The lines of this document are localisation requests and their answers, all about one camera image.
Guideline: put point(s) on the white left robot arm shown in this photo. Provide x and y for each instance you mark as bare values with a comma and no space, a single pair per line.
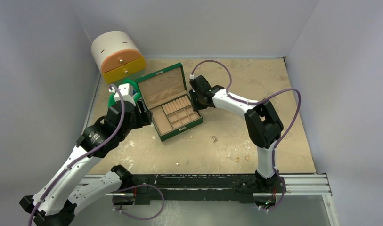
60,200

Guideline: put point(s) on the green plastic bin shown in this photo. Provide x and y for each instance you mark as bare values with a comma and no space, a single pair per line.
138,93

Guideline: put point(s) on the green jewelry tray insert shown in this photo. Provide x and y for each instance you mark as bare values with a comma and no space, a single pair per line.
175,115

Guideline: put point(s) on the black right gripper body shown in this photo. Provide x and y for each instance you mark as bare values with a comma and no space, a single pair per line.
197,96

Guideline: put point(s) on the green jewelry box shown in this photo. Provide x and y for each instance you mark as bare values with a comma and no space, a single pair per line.
163,86

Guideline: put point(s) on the silver chain pendant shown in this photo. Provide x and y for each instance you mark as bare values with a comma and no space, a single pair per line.
214,139

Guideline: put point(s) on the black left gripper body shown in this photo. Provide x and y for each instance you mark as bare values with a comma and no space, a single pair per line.
135,123

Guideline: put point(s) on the white drawer cabinet orange yellow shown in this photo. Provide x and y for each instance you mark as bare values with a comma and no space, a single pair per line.
117,57

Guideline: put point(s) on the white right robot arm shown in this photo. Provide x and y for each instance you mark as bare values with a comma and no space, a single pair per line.
263,123

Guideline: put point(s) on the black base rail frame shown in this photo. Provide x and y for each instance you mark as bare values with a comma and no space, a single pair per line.
141,189

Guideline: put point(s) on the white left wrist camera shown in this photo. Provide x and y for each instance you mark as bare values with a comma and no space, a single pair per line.
126,91

